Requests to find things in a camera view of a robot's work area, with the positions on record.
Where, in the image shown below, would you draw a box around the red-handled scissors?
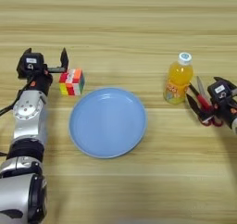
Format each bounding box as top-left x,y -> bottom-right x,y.
195,75 -> 224,128

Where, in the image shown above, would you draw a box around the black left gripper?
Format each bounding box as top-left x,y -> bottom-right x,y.
22,47 -> 69,96

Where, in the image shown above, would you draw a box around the blue round plate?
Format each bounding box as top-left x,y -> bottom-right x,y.
68,86 -> 148,159

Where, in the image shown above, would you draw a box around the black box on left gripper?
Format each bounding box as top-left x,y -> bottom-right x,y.
16,52 -> 46,80

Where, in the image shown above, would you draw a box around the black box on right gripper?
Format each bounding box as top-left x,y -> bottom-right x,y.
206,81 -> 233,105

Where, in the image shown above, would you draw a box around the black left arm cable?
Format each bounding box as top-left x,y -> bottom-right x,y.
0,79 -> 35,117

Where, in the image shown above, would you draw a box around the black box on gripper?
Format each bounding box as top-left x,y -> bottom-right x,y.
206,81 -> 233,105
16,52 -> 46,80

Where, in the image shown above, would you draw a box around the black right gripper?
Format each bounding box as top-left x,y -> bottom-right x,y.
185,76 -> 237,129

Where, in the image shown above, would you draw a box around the multicolour Rubik's cube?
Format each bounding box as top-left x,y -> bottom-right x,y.
58,68 -> 86,97

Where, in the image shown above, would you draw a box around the orange juice bottle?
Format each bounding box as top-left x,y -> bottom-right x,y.
163,51 -> 194,106

